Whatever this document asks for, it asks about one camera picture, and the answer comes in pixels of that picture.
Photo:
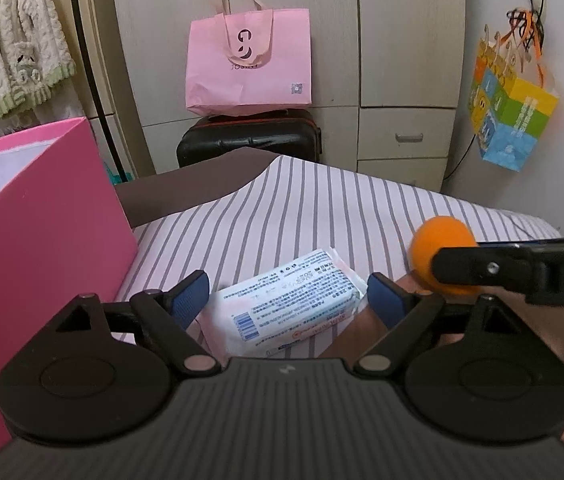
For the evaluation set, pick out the striped pink bed sheet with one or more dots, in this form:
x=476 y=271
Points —
x=247 y=212

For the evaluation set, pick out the grey wardrobe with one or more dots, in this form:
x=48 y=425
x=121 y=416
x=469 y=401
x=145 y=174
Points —
x=385 y=80

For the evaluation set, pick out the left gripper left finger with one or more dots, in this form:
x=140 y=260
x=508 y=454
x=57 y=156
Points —
x=164 y=318

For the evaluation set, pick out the colourful paper gift bag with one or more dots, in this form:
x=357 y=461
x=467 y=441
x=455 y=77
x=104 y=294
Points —
x=512 y=98

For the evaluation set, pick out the black suitcase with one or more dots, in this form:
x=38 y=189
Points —
x=288 y=132

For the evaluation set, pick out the white tissue pack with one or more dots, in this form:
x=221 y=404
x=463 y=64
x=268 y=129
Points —
x=273 y=311

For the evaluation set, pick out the orange foam ball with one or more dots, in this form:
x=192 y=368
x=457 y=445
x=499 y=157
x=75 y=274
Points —
x=434 y=234

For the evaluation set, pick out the pink storage box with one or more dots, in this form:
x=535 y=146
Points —
x=62 y=229

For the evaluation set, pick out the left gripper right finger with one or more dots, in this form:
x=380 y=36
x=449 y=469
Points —
x=406 y=315

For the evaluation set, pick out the pink paper shopping bag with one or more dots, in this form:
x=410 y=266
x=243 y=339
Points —
x=247 y=63

